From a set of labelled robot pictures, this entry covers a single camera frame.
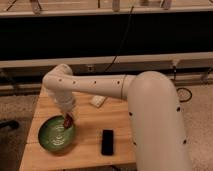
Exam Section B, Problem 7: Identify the green ceramic bowl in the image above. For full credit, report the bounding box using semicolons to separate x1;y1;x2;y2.
38;115;75;153

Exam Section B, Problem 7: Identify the dark red pepper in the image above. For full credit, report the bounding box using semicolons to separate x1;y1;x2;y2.
63;115;73;129

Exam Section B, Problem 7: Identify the black coiled cable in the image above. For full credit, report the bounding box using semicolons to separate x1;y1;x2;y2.
175;87;193;103

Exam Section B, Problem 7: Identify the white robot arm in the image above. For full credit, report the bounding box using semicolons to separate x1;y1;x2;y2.
42;64;192;171

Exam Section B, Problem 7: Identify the small white packet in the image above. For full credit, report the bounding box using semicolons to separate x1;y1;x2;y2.
90;95;106;108

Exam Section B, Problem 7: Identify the black hanging cable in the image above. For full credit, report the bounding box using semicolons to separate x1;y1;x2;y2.
104;4;136;73

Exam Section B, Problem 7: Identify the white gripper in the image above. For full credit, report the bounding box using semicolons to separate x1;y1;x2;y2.
60;100;76;121

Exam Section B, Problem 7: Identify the black chair base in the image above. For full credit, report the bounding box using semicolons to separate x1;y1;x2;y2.
0;120;19;129

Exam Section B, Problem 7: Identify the black phone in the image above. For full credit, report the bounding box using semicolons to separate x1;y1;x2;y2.
101;130;114;156

